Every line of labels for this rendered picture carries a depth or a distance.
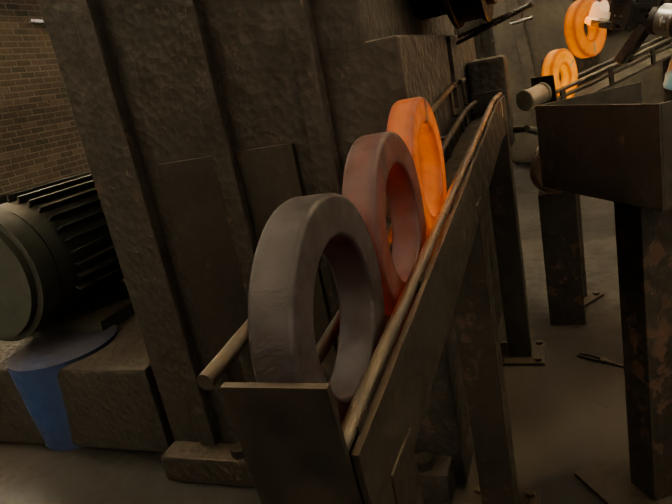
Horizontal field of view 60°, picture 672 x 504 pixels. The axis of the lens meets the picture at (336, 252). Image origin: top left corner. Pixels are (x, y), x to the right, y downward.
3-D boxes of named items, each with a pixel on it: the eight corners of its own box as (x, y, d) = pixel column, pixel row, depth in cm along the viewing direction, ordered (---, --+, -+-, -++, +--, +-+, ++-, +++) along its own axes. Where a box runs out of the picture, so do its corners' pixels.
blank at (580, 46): (558, 7, 157) (569, 3, 154) (591, -6, 164) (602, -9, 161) (569, 65, 161) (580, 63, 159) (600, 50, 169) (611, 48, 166)
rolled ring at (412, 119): (404, 156, 63) (375, 160, 64) (439, 271, 75) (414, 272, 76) (423, 67, 75) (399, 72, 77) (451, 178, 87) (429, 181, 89)
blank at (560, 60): (554, 115, 175) (565, 114, 173) (534, 75, 167) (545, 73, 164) (573, 79, 181) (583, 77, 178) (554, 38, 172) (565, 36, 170)
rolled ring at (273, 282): (356, 158, 48) (319, 163, 49) (262, 263, 32) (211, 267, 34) (399, 346, 55) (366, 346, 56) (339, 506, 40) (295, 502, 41)
